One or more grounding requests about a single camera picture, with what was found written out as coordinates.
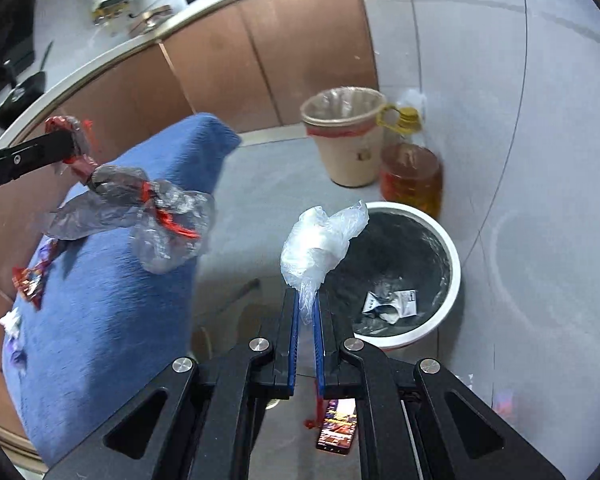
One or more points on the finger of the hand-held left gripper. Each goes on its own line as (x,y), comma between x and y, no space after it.
(25,157)

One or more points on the beige bin with clear liner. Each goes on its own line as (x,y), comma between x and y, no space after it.
(350,155)

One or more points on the large cooking oil bottle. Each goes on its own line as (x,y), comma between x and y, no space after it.
(410,180)

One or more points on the black range hood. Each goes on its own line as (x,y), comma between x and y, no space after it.
(5,45)

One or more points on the smartphone with lit screen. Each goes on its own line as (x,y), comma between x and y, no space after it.
(336,425)

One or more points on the blue towel blanket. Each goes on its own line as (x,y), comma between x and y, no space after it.
(105,335)

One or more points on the crumpled silver white wrapper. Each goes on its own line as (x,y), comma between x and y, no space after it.
(387,305)

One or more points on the purple snack wrapper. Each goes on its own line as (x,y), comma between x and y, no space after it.
(17,357)

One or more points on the clear red-striped plastic wrapper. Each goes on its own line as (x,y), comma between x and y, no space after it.
(115,182)

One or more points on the clear plastic bag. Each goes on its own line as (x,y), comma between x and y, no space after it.
(310,245)

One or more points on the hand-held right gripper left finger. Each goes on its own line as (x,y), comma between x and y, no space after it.
(294,340)

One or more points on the red snack wrapper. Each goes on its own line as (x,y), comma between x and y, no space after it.
(30,282)

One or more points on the steel pot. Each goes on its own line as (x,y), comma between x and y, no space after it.
(152,19)

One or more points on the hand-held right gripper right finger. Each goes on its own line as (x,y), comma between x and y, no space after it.
(318,345)

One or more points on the black wok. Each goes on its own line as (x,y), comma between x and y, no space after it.
(17,97)

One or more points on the white bin with black liner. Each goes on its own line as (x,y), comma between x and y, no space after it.
(405,255)

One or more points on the white tissue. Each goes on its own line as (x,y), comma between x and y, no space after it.
(11,321)

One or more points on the small white plastic bag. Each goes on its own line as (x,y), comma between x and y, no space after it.
(411,99)

